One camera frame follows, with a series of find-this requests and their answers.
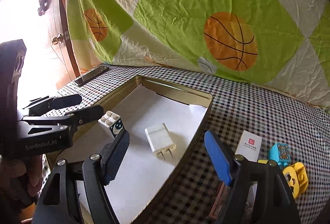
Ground brown framed picture box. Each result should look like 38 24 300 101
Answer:
208 182 229 220

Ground small white card box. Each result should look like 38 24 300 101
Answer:
235 131 262 162

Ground blue bear toy brick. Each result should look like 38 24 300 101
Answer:
269 143 291 167

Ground white usb charger plug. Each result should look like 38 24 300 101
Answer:
145 123 177 161

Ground left human hand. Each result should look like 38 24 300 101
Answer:
1 155 42 223

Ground white toy brick with face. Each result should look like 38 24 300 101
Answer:
98 111 125 139

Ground black smartphone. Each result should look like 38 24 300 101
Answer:
73 65 109 87

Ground checkered tablecloth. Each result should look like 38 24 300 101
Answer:
57 66 329 223

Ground brass door knob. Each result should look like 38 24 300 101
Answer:
51 33 64 45

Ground white paper tray liner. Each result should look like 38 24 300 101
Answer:
56 84 208 224

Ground gold metal tin tray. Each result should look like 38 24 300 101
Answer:
46 75 214 224

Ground brown wooden door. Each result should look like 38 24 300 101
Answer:
0 0 81 91

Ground basketball pattern bed sheet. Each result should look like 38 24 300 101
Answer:
63 0 329 108

